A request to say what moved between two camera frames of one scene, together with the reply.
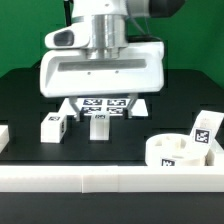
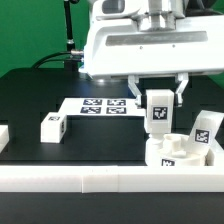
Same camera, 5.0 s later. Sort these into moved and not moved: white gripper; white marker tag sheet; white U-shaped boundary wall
Moved: white gripper
Not moved: white U-shaped boundary wall; white marker tag sheet
